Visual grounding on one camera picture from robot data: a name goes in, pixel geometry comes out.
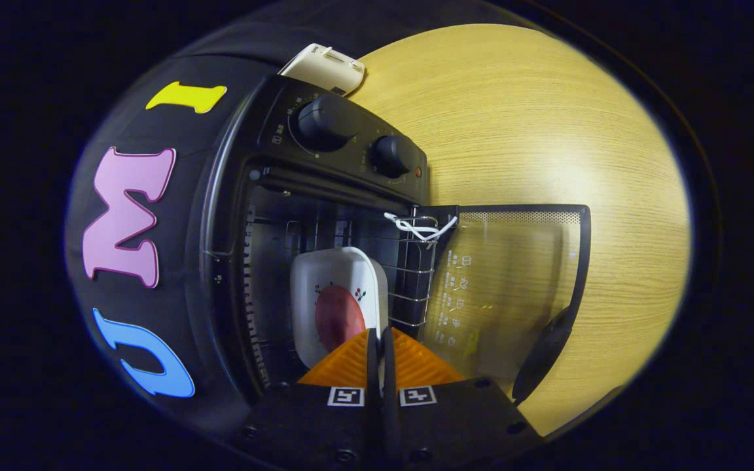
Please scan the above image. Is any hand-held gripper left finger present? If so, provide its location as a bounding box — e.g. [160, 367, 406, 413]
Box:
[232, 327, 382, 469]

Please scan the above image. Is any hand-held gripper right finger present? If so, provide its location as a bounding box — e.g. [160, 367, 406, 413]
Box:
[381, 326, 546, 469]

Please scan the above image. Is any round pink meat slice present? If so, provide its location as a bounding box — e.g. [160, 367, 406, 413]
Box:
[314, 284, 368, 355]

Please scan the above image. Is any white square plate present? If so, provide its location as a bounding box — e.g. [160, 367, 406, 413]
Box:
[289, 246, 390, 371]

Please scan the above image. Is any black toaster oven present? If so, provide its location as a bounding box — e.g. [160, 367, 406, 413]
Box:
[184, 74, 593, 447]

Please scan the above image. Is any white pop-up toaster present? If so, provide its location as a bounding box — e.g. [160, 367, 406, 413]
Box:
[278, 43, 367, 98]

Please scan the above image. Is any metal wire oven rack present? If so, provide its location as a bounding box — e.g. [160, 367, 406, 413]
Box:
[284, 215, 441, 329]

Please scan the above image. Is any white cord loop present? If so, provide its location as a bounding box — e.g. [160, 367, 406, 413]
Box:
[383, 211, 460, 245]

